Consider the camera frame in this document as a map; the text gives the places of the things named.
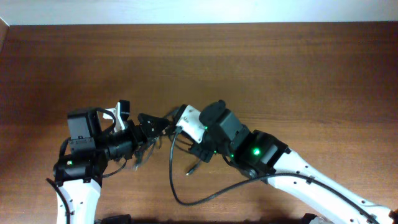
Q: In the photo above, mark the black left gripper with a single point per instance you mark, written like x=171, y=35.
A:
x=143, y=118

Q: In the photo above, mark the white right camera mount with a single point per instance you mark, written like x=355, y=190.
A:
x=189, y=122

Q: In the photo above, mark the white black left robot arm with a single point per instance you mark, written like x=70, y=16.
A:
x=97, y=136

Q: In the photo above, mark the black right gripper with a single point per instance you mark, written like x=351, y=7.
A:
x=201, y=151

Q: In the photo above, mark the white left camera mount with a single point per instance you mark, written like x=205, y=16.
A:
x=119, y=124

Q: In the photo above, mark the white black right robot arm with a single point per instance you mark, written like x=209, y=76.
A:
x=256, y=154

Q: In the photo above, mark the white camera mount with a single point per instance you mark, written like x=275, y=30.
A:
x=189, y=122
x=119, y=124

